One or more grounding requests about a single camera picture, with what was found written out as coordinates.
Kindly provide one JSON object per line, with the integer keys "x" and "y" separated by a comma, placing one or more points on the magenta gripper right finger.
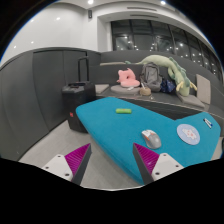
{"x": 153, "y": 166}

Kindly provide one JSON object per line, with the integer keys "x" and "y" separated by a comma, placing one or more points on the beige square cushion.
{"x": 100, "y": 88}

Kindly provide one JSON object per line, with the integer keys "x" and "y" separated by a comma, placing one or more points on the teal blue table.
{"x": 116, "y": 133}

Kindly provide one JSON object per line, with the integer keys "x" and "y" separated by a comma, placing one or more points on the round grey seat cushion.
{"x": 123, "y": 90}

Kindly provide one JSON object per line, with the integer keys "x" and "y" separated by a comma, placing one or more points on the dark blue bag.
{"x": 167, "y": 86}

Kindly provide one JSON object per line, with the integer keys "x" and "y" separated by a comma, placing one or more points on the small brown basket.
{"x": 145, "y": 91}

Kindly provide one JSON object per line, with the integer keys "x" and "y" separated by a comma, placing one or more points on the grey white computer mouse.
{"x": 152, "y": 139}

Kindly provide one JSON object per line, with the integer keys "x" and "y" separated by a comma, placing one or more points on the grey upright cushion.
{"x": 203, "y": 89}

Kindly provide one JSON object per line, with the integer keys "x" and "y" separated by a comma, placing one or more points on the square grey cushion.
{"x": 191, "y": 100}

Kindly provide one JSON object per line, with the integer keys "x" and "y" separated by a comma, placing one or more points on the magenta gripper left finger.
{"x": 72, "y": 166}

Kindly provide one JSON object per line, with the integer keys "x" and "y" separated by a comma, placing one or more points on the pink plush toy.
{"x": 127, "y": 78}

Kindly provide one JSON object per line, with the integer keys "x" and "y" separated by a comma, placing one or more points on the green cylindrical case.
{"x": 123, "y": 111}

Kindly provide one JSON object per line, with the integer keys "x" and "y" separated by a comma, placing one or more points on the black rolling suitcase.
{"x": 76, "y": 94}

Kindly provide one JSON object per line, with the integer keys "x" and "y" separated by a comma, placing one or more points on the grey backpack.
{"x": 150, "y": 77}

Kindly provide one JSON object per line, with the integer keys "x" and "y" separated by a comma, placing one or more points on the green dragon plush toy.
{"x": 175, "y": 71}

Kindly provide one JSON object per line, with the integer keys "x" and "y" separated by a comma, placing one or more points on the blue white pen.
{"x": 209, "y": 124}

